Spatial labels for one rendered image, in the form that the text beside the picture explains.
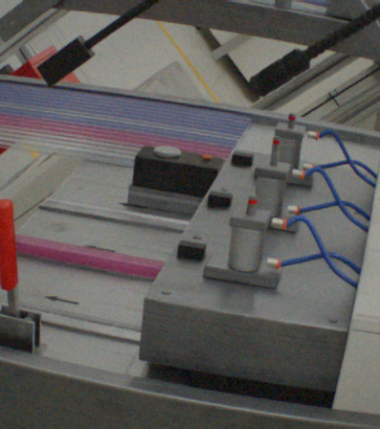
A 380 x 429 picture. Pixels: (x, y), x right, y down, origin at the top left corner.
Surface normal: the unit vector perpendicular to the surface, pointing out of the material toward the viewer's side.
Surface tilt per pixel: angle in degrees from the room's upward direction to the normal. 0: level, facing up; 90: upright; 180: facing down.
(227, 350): 90
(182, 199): 90
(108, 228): 48
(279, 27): 90
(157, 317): 90
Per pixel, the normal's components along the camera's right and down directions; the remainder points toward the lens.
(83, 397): -0.20, 0.33
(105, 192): 0.11, -0.93
